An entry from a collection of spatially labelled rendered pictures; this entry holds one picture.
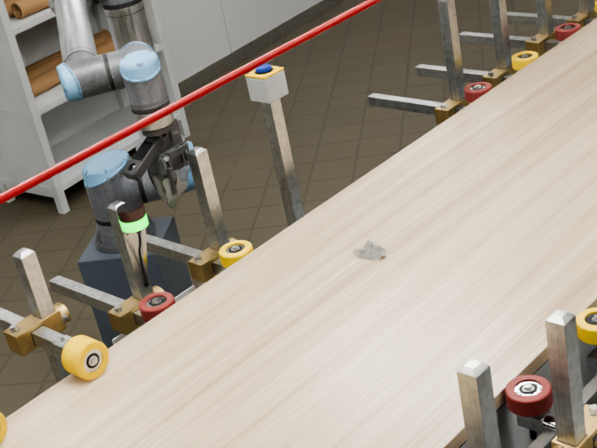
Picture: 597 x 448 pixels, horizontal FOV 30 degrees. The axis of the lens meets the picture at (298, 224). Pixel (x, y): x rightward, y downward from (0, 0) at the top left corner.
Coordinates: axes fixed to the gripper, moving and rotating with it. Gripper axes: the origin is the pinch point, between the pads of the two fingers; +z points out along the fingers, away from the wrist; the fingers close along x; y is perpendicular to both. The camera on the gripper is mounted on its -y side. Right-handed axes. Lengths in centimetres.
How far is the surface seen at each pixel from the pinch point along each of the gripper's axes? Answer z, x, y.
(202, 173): -7.9, -9.6, 4.7
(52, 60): 40, 255, 136
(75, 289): 13.3, 12.3, -24.1
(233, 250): 8.7, -18.4, 1.0
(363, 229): 9.3, -40.9, 22.0
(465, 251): 9, -68, 23
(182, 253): 13.8, 0.5, 0.3
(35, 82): 41, 240, 115
